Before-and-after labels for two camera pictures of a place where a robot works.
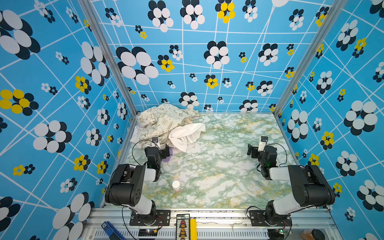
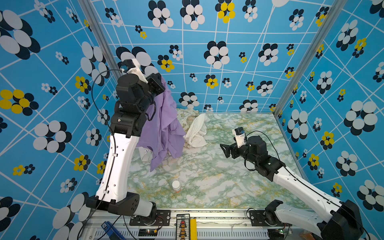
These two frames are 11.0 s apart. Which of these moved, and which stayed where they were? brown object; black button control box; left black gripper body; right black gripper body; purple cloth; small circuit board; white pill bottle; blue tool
Moved: left black gripper body; purple cloth; right black gripper body
Stayed: brown object; black button control box; white pill bottle; blue tool; small circuit board
